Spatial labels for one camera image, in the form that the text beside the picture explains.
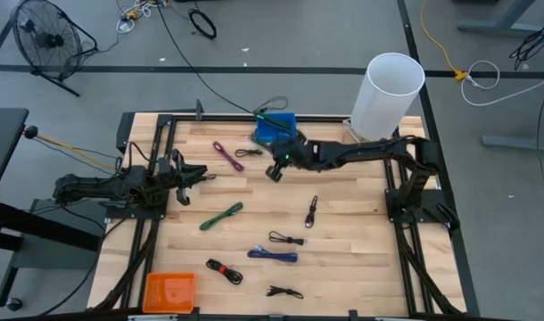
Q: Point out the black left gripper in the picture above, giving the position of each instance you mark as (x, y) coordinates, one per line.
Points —
(174, 176)

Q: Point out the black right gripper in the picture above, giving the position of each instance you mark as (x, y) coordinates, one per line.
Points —
(292, 153)

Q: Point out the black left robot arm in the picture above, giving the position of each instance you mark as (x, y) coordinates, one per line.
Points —
(98, 187)

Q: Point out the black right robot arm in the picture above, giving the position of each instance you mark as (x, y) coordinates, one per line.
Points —
(379, 151)

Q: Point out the blue plastic bin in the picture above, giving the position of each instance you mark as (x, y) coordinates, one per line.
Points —
(272, 131)

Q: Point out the black table clamp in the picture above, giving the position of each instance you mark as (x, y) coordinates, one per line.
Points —
(200, 109)

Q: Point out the orange plastic bin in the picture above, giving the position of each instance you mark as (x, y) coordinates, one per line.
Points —
(169, 293)

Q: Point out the black ball knob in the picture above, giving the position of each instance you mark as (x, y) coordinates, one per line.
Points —
(30, 132)

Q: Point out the black side desk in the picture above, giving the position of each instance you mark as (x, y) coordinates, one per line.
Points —
(4, 147)

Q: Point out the black floor fan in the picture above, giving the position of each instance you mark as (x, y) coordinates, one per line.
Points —
(46, 41)

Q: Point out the black caster wheel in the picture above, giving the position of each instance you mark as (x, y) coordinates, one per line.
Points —
(14, 304)

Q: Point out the grey desk foot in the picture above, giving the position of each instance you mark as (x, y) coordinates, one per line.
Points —
(517, 143)

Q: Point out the grey desk leg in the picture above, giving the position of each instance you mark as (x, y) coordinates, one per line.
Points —
(504, 24)

